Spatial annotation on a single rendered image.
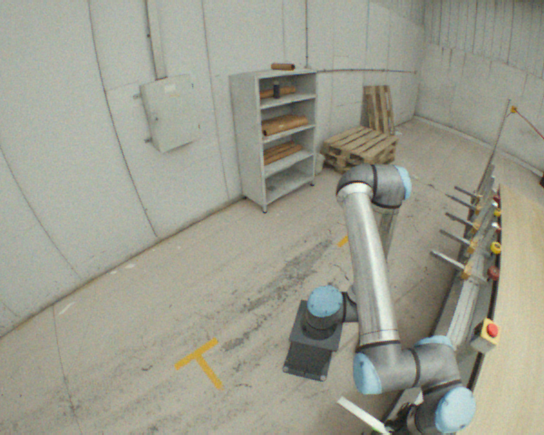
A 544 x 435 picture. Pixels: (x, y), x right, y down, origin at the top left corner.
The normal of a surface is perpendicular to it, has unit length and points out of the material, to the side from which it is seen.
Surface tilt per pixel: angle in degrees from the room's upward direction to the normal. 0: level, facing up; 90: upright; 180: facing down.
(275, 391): 0
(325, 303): 5
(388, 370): 11
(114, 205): 90
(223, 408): 0
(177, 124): 90
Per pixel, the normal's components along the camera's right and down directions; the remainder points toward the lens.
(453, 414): -0.04, -0.71
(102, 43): 0.66, 0.46
